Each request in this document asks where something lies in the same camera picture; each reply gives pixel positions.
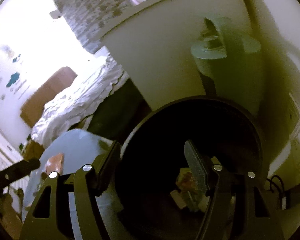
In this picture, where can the round blue glass table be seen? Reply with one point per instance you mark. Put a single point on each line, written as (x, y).
(79, 148)

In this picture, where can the air conditioner unit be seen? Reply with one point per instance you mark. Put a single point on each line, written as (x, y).
(55, 14)

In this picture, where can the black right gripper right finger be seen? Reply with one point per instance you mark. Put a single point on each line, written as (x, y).
(237, 208)

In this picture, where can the white dresser cabinet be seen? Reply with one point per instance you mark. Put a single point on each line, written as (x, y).
(152, 41)

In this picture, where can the black trash bin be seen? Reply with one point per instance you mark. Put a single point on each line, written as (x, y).
(153, 155)

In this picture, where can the wooden nightstand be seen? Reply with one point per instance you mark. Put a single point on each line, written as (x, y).
(32, 150)

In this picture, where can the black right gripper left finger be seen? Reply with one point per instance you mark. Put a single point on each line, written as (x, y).
(65, 199)

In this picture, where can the orange snack bag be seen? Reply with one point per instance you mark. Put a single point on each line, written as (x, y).
(55, 164)

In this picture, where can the white ruffled duvet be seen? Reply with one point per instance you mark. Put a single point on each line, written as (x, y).
(79, 100)

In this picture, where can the wooden headboard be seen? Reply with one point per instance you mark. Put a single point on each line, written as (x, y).
(32, 109)

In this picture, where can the red milk carton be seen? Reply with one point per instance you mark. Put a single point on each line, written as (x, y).
(186, 181)

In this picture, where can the patterned roman blind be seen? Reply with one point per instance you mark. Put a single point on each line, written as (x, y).
(87, 17)

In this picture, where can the wall cloud stickers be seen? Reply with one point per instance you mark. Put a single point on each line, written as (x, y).
(10, 73)

